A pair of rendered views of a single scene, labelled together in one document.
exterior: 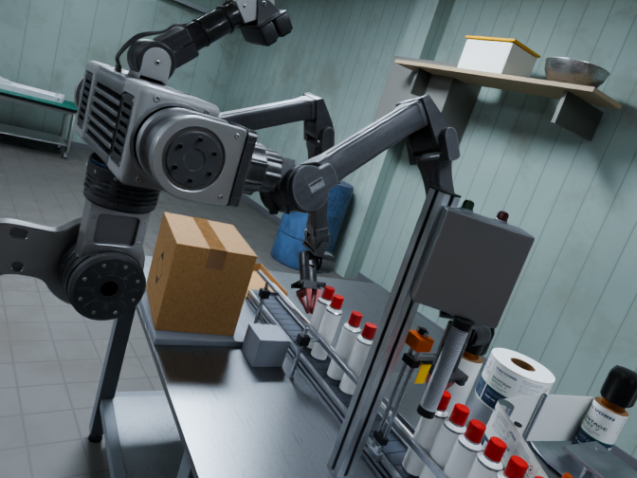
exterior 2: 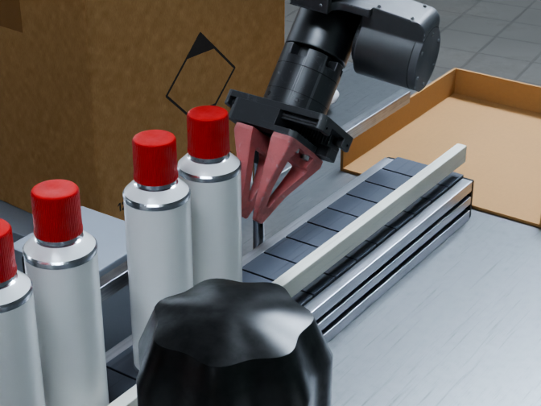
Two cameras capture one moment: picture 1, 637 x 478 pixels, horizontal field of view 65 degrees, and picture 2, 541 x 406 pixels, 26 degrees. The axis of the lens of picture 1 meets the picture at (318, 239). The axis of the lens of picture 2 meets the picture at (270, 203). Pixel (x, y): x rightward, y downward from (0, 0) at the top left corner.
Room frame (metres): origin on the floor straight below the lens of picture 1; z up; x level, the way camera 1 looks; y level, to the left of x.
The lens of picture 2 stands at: (1.17, -0.88, 1.44)
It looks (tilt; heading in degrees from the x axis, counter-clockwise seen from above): 27 degrees down; 68
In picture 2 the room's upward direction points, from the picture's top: straight up
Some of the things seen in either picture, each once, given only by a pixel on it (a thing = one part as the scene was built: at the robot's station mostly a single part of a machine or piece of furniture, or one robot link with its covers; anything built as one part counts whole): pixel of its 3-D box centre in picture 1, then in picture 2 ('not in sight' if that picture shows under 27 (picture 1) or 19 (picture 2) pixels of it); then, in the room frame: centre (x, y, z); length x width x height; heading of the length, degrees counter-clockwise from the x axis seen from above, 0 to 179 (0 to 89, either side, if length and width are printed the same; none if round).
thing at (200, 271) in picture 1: (197, 272); (118, 58); (1.49, 0.33, 0.99); 0.30 x 0.24 x 0.27; 28
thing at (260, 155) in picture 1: (249, 167); not in sight; (0.80, 0.14, 1.45); 0.09 x 0.08 x 0.12; 40
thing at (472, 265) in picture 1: (466, 263); not in sight; (0.96, -0.29, 1.38); 0.17 x 0.10 x 0.19; 88
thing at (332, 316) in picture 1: (328, 327); (159, 256); (1.40, -0.11, 0.98); 0.05 x 0.05 x 0.20
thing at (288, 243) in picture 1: (312, 220); not in sight; (5.29, 0.13, 0.49); 0.67 x 0.66 x 0.99; 130
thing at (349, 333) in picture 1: (345, 345); (66, 316); (1.31, -0.17, 0.98); 0.05 x 0.05 x 0.20
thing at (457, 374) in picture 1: (447, 358); not in sight; (1.10, -0.38, 1.12); 0.10 x 0.07 x 0.07; 34
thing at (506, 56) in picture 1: (496, 62); not in sight; (4.25, -0.91, 2.38); 0.47 x 0.38 x 0.26; 40
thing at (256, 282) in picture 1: (245, 278); (493, 138); (1.93, 0.24, 0.85); 0.30 x 0.26 x 0.04; 33
